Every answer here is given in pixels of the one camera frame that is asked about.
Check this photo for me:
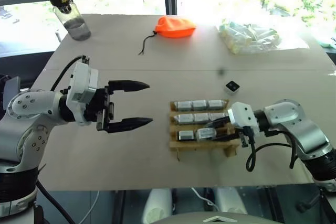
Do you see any clear black-capped water bottle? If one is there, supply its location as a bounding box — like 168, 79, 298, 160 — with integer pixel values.
45, 0, 92, 42

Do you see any clear plastic bag of items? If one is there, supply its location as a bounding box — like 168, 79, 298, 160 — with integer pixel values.
217, 20, 311, 55

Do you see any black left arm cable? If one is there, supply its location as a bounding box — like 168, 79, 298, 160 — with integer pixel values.
50, 55, 91, 91

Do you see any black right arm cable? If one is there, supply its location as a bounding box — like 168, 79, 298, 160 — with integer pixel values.
245, 126, 300, 173

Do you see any white rounded robot leg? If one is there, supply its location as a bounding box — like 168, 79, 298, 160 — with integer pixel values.
142, 188, 173, 221
214, 187, 248, 216

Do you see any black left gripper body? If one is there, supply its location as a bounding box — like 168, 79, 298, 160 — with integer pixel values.
83, 85, 116, 132

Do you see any black pouch drawstring cord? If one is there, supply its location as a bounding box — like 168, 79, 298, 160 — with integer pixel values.
138, 30, 159, 57

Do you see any orange drawstring pouch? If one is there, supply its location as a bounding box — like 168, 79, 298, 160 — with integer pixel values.
154, 15, 197, 39

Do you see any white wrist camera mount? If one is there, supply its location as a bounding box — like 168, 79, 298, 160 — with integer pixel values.
227, 101, 259, 134
65, 61, 100, 126

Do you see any wooden pallet tray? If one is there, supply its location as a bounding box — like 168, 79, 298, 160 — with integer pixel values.
167, 99, 241, 158

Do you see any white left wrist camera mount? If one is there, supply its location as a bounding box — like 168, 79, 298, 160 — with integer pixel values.
65, 61, 100, 126

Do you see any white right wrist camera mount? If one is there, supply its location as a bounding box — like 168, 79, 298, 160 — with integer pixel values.
227, 101, 259, 134

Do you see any thin white cable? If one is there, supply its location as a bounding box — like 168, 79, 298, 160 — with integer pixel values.
191, 187, 219, 211

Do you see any grey flat panel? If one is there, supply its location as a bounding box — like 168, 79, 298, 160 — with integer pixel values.
0, 76, 22, 110

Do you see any dark rounded shape white chevron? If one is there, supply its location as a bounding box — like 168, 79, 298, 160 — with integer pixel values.
154, 209, 282, 224

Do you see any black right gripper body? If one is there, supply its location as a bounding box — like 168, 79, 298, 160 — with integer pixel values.
222, 113, 244, 143

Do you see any thick black cable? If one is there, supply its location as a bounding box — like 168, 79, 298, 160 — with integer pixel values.
36, 165, 77, 224

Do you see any pale teal object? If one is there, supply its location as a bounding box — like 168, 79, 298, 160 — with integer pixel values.
317, 34, 336, 48

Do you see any small black white cube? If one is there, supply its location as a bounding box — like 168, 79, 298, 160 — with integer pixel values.
225, 80, 240, 94

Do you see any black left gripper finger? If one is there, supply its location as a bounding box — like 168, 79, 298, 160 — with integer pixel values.
105, 79, 151, 95
106, 117, 154, 134

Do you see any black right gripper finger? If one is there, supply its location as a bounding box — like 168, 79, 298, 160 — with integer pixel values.
209, 130, 241, 143
204, 115, 230, 129

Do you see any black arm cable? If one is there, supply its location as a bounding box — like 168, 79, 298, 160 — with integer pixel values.
50, 55, 91, 91
245, 126, 300, 173

